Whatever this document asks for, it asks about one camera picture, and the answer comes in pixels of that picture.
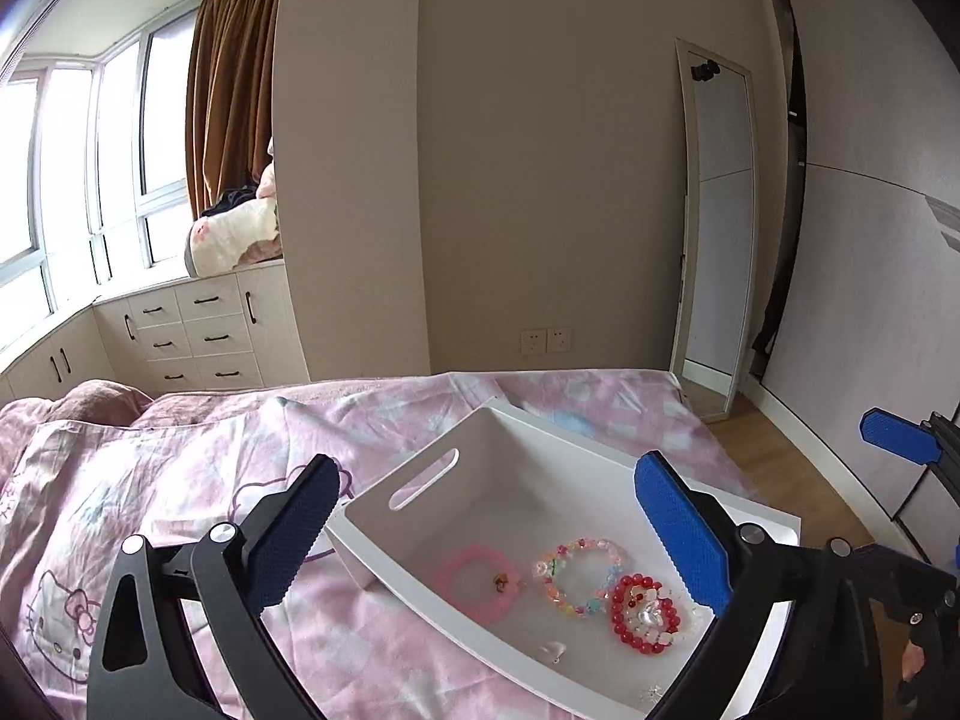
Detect colourful beaded bracelet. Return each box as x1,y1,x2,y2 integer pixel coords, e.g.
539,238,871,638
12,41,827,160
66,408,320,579
532,535,627,620

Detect silver heart earring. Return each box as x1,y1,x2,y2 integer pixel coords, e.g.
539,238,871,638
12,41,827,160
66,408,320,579
537,640,566,665

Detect white storage box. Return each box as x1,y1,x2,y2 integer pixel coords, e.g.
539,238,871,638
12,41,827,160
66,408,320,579
322,397,802,720

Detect standing floor mirror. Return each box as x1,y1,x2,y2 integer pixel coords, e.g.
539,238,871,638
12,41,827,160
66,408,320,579
670,39,758,422

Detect pink Hello Kitty duvet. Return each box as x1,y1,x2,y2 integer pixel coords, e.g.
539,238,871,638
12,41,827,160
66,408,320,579
2,371,748,718

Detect white window cabinet drawers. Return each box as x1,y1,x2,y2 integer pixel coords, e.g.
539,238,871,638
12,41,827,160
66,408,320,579
2,260,309,403

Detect pink pillow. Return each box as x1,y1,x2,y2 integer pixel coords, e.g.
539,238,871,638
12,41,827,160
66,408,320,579
47,379,153,427

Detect folded cream pink blanket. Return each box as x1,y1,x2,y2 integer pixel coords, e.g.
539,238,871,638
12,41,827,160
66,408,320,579
184,142,283,278

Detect brown curtain right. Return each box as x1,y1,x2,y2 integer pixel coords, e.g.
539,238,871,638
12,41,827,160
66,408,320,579
185,0,280,216

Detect red beaded bracelet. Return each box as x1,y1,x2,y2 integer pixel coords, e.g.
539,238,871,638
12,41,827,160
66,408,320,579
608,572,687,657

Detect pink beaded bracelet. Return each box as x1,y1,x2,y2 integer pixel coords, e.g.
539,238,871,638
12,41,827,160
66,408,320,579
433,542,526,626

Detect white wall socket pair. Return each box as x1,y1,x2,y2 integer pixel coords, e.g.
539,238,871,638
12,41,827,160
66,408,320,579
519,327,573,356

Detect window with white frame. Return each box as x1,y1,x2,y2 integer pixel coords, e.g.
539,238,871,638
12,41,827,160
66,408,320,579
2,10,197,322

